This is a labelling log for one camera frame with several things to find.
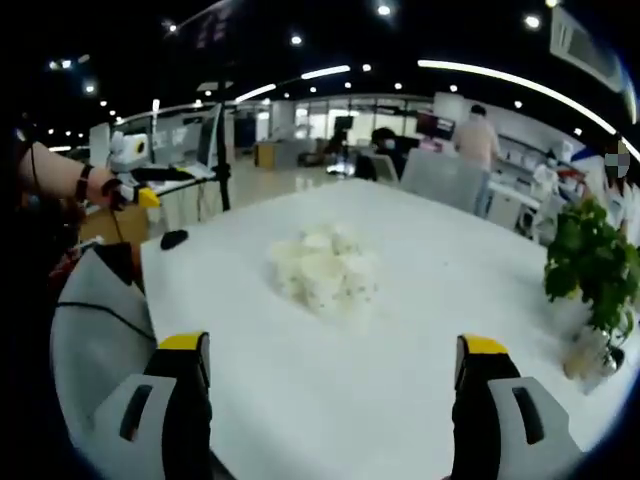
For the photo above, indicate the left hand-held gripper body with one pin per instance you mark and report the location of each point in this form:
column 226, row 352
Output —
column 130, row 150

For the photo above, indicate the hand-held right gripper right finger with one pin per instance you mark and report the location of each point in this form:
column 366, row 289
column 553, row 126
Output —
column 500, row 425

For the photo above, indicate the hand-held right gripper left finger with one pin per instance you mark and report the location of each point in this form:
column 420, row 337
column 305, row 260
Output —
column 165, row 425

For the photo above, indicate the pile of paper cups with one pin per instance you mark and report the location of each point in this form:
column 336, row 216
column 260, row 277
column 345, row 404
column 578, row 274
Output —
column 325, row 270

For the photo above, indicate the person's left hand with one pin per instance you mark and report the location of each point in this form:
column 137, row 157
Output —
column 107, row 187

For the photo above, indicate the clear panel workbench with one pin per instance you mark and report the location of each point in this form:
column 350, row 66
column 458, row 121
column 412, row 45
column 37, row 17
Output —
column 170, row 140

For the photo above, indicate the brown cardboard box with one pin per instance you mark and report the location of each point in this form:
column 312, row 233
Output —
column 115, row 225

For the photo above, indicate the black computer mouse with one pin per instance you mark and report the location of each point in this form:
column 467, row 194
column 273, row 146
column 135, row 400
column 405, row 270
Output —
column 173, row 239

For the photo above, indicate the black tripod stand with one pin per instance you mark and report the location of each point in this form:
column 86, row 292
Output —
column 222, row 150

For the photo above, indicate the white table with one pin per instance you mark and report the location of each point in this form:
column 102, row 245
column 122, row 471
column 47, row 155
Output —
column 400, row 400

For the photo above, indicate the yellow wooden cabinet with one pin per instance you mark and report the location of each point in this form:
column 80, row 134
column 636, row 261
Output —
column 265, row 155

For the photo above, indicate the small glass jar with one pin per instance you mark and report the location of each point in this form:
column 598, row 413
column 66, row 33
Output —
column 585, row 355

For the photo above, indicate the grey chair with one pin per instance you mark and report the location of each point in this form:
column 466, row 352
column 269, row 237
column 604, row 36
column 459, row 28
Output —
column 440, row 180
column 100, row 300

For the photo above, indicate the dark ceiling banner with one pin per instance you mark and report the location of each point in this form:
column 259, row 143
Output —
column 215, row 27

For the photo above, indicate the potted green plant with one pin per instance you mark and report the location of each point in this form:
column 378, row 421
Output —
column 595, row 260

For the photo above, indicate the long ceiling light strip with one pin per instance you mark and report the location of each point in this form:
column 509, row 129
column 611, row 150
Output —
column 525, row 85

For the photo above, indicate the ceiling air vent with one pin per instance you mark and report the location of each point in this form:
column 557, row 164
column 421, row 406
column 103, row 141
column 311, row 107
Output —
column 585, row 45

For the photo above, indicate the dark wall screen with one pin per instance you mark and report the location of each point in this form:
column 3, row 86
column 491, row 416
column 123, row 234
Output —
column 435, row 125

